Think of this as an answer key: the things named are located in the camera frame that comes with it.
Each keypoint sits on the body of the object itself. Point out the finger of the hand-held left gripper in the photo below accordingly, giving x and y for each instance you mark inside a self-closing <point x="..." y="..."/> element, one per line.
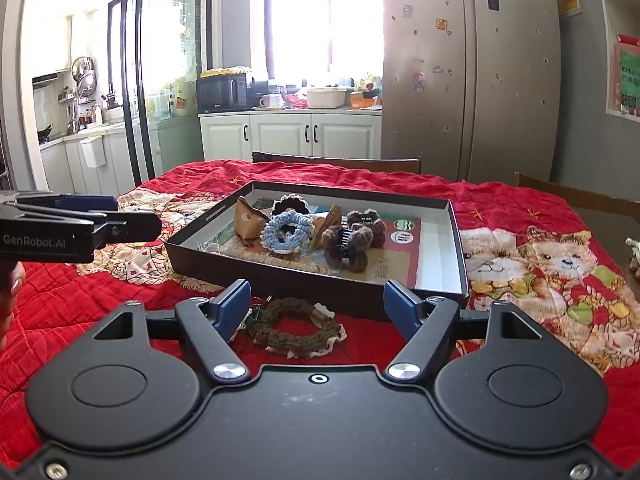
<point x="85" y="203"/>
<point x="130" y="227"/>

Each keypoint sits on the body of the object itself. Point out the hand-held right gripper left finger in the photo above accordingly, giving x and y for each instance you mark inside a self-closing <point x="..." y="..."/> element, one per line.
<point x="232" y="306"/>

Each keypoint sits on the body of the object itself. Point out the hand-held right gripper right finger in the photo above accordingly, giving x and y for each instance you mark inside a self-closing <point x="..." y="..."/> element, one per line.
<point x="399" y="306"/>

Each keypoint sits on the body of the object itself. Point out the black cardboard box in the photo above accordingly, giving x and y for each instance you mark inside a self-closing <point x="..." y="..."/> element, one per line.
<point x="280" y="280"/>

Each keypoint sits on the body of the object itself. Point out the brown scrunchie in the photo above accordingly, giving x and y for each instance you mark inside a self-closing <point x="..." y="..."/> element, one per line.
<point x="280" y="337"/>

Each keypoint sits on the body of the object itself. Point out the brown fuzzy claw clip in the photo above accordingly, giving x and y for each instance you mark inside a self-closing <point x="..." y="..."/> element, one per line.
<point x="357" y="255"/>

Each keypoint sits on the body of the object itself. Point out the blue scrunchie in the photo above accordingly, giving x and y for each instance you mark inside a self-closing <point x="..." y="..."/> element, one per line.
<point x="272" y="232"/>

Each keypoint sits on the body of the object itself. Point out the gold bow hair clip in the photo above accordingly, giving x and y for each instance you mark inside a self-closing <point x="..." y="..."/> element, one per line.
<point x="247" y="222"/>

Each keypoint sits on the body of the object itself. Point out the gold triangular hair clip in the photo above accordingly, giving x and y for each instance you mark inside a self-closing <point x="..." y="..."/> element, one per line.
<point x="331" y="222"/>

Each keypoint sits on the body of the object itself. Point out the person's left hand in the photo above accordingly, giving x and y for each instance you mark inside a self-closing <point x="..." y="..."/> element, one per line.
<point x="7" y="295"/>

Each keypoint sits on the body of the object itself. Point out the dark binder clip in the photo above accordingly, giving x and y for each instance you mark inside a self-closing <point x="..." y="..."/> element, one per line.
<point x="257" y="316"/>

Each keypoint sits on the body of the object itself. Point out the white kitchen counter unit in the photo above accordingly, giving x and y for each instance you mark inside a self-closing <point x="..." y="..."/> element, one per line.
<point x="65" y="165"/>

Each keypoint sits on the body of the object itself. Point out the printed calendar sheet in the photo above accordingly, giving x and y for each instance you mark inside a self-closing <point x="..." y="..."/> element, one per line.
<point x="400" y="260"/>

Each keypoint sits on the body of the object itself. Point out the white hanging bin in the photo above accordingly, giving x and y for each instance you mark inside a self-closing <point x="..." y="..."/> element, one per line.
<point x="93" y="152"/>

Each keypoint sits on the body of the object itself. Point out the brown crochet hair clip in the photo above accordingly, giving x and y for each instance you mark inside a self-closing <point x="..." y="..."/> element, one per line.
<point x="372" y="227"/>

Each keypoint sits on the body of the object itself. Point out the black scrunchie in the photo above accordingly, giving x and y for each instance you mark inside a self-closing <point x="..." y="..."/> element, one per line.
<point x="292" y="202"/>

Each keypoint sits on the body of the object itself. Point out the steel pot lids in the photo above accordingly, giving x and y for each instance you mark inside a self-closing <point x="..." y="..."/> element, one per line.
<point x="84" y="77"/>

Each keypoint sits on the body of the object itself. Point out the red printed blanket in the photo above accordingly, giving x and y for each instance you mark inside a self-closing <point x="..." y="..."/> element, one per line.
<point x="525" y="280"/>

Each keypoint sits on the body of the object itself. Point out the range hood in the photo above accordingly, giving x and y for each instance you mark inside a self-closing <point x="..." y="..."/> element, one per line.
<point x="45" y="81"/>

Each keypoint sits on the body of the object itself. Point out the wooden chair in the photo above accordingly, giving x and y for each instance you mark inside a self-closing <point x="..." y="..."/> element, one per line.
<point x="350" y="164"/>

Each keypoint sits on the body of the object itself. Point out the black microwave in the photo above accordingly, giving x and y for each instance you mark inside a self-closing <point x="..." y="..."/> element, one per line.
<point x="220" y="92"/>

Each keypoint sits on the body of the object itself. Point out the white kitchen cabinet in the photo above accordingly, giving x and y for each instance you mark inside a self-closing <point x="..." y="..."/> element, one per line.
<point x="280" y="135"/>

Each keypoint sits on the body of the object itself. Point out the white mug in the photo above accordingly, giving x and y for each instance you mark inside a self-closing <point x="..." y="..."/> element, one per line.
<point x="270" y="101"/>

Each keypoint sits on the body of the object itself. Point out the orange box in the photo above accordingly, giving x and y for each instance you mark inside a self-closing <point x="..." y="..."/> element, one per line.
<point x="364" y="103"/>

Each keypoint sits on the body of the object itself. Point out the white plastic basin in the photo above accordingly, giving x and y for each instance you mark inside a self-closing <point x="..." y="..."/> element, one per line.
<point x="327" y="98"/>

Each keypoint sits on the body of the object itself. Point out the plush toy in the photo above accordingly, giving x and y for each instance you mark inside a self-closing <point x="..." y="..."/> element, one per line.
<point x="370" y="85"/>

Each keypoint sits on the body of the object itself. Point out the doll fridge magnet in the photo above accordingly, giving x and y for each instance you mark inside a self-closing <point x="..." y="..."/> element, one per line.
<point x="419" y="81"/>

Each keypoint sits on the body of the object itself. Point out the silver refrigerator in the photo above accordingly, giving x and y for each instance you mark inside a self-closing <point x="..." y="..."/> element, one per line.
<point x="450" y="85"/>

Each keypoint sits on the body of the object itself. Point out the white bottle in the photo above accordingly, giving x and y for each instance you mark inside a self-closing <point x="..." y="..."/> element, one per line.
<point x="633" y="246"/>

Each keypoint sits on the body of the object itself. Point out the black sliding door frame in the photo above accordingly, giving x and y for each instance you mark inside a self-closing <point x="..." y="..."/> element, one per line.
<point x="131" y="85"/>

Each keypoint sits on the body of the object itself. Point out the green and red wall poster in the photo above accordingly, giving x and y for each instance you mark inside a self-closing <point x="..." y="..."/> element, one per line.
<point x="627" y="80"/>

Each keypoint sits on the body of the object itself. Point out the white wall shelf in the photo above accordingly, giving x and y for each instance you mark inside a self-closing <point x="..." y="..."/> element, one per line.
<point x="622" y="10"/>

